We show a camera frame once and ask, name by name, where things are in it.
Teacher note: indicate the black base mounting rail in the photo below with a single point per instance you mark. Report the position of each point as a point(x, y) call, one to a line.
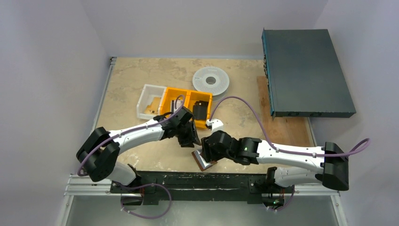
point(156, 186)

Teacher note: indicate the dark blue flat box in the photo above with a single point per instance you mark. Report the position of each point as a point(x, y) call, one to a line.
point(304, 75)

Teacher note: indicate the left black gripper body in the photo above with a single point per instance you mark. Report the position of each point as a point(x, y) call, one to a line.
point(186, 134)

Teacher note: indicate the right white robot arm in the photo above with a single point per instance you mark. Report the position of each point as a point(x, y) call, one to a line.
point(296, 165)

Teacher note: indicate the wooden board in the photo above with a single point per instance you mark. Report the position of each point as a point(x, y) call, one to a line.
point(282, 130)

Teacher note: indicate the grey filament spool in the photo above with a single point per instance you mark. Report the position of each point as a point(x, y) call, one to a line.
point(212, 80)

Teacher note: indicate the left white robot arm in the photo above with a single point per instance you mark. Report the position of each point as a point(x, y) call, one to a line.
point(98, 155)

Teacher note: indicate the orange double plastic bin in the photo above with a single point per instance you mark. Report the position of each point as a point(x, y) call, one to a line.
point(190, 97)

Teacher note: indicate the white plastic bin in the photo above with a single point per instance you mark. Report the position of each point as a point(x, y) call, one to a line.
point(150, 101)

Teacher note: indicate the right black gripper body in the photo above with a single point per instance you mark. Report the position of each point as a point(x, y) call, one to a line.
point(209, 149)

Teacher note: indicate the tan cards in white bin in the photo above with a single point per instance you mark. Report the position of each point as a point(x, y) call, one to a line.
point(153, 107)

